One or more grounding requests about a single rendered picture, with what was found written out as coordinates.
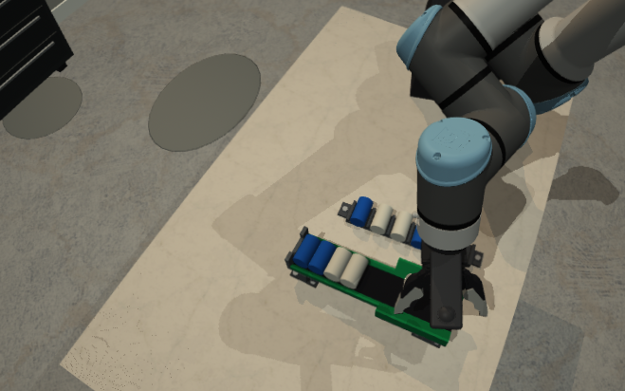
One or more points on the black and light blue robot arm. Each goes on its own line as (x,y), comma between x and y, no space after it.
(446,49)

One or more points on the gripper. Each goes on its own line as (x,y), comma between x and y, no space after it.
(472,287)

